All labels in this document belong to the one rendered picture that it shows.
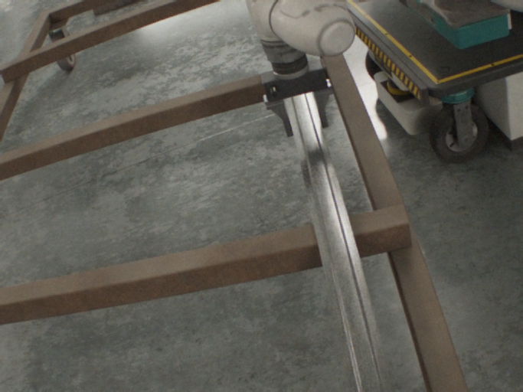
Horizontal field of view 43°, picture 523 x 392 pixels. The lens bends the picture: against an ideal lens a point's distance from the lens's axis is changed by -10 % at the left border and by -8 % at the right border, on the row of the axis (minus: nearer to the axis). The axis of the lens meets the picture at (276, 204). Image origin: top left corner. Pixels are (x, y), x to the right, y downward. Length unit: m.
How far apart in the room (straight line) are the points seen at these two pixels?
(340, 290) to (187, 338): 0.64
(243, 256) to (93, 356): 0.62
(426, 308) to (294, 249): 0.27
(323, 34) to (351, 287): 0.42
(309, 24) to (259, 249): 0.41
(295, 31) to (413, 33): 0.78
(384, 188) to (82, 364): 0.86
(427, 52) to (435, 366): 0.98
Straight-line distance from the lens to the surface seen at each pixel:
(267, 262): 1.32
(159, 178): 2.26
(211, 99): 1.96
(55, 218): 2.32
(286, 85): 1.50
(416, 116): 2.01
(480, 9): 1.74
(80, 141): 2.04
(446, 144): 1.94
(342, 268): 1.20
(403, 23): 2.07
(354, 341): 1.09
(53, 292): 1.44
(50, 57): 2.63
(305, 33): 1.25
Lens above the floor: 1.22
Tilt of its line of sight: 38 degrees down
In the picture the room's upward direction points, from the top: 17 degrees counter-clockwise
